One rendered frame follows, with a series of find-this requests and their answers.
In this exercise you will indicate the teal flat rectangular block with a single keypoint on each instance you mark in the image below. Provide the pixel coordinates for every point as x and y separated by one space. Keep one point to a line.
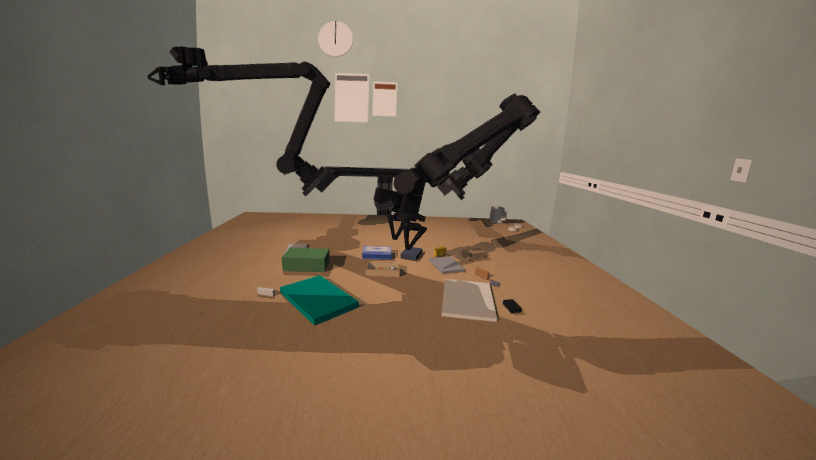
318 299

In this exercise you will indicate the dark grey mug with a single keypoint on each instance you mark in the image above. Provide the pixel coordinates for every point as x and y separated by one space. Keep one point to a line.
496 216

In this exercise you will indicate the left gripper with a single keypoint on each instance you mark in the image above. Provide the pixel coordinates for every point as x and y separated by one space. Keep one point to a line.
406 224

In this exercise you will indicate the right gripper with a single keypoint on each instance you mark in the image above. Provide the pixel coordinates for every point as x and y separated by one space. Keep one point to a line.
176 79

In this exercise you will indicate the green rectangular block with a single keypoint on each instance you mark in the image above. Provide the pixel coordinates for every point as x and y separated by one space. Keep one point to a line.
306 259

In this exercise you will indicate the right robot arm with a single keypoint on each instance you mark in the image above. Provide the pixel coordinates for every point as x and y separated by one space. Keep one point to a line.
288 162

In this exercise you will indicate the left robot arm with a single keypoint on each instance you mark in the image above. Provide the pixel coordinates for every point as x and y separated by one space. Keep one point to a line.
519 114

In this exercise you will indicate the blue and white cardboard box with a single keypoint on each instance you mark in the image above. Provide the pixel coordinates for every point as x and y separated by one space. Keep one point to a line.
377 252

